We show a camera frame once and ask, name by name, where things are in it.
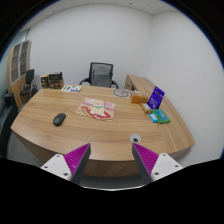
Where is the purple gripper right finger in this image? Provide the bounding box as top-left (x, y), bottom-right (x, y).
top-left (132, 143), bottom-right (182, 184)

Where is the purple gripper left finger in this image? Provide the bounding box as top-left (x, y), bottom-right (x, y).
top-left (42, 143), bottom-right (91, 184)

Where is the black computer mouse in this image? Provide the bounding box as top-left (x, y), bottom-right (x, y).
top-left (53, 113), bottom-right (66, 126)

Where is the colourful patterned mouse pad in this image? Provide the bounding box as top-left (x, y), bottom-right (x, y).
top-left (76, 98), bottom-right (116, 121)

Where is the blue small box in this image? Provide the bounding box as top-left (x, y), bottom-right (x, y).
top-left (149, 114), bottom-right (158, 123)

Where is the green box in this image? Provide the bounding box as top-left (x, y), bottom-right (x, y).
top-left (153, 109), bottom-right (170, 124)

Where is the yellow small box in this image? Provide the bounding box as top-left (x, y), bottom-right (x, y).
top-left (140, 103), bottom-right (152, 114)

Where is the purple standing card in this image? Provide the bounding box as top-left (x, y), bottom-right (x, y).
top-left (147, 87), bottom-right (165, 109)

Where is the orange cardboard box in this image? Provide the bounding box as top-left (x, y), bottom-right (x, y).
top-left (130, 93), bottom-right (148, 104)

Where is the white green leaflet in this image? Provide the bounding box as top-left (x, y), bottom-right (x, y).
top-left (61, 85), bottom-right (82, 92)

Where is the round grey coaster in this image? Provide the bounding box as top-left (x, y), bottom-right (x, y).
top-left (113, 89), bottom-right (130, 98)

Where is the black armchair at left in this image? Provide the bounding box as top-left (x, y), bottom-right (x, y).
top-left (0, 93), bottom-right (18, 159)

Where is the dark box stack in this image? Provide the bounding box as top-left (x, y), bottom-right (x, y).
top-left (49, 72), bottom-right (63, 89)

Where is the black side chair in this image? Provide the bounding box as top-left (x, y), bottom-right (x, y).
top-left (20, 69), bottom-right (38, 98)

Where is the small brown box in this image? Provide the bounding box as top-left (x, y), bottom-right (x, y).
top-left (41, 74), bottom-right (49, 88)

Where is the black mesh office chair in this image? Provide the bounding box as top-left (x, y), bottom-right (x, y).
top-left (80, 62), bottom-right (119, 89)

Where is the grey desk cable grommet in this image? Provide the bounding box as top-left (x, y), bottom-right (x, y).
top-left (130, 133), bottom-right (141, 143)

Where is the wooden wall shelf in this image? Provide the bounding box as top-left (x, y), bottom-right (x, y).
top-left (6, 41), bottom-right (31, 108)

